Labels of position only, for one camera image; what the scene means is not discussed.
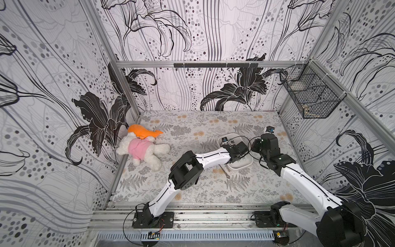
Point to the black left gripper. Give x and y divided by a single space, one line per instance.
237 157

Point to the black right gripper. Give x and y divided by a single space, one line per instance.
265 137

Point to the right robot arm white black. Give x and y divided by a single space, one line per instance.
336 223

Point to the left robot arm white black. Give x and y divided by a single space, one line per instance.
185 173

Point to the white plastic storage box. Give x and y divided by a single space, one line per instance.
242 163

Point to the small circuit board right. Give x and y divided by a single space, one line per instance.
281 238

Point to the small circuit board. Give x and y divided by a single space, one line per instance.
153 235
281 238

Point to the white plush toy pink shirt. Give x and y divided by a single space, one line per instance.
139 144

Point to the small circuit board left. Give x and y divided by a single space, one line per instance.
153 235

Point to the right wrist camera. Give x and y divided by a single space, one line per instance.
270 129

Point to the black wire wall basket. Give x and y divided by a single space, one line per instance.
311 91

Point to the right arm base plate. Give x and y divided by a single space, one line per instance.
263 219

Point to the white slotted cable duct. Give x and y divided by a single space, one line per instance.
231 235

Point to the black bar on back rail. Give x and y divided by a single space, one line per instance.
215 65

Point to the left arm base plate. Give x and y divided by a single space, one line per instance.
163 219

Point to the aluminium mounting rail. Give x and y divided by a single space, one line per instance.
220 216

